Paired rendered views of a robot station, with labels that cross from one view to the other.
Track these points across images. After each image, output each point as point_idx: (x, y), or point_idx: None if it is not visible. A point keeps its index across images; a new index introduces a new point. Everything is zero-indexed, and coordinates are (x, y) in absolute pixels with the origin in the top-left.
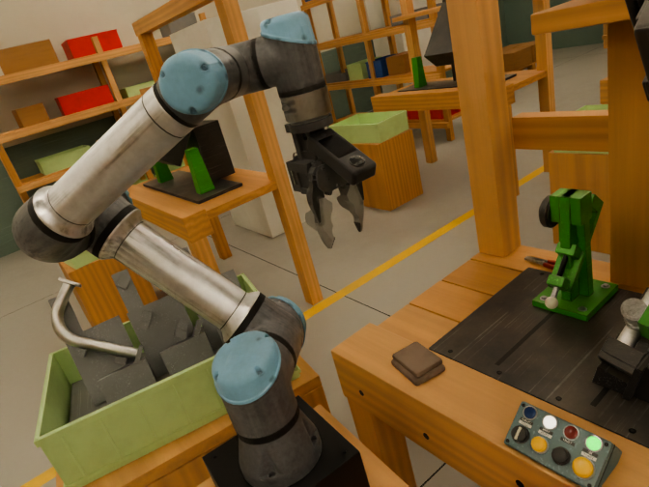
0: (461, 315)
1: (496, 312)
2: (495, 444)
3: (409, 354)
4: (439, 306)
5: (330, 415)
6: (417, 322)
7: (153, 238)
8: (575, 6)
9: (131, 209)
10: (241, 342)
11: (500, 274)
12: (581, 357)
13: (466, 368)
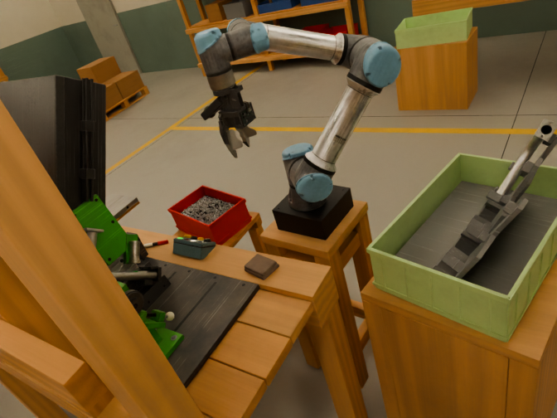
0: (240, 329)
1: (210, 325)
2: (220, 245)
3: (264, 263)
4: (259, 337)
5: (315, 248)
6: (275, 315)
7: (341, 95)
8: None
9: (349, 76)
10: (300, 149)
11: (204, 395)
12: (169, 298)
13: (232, 275)
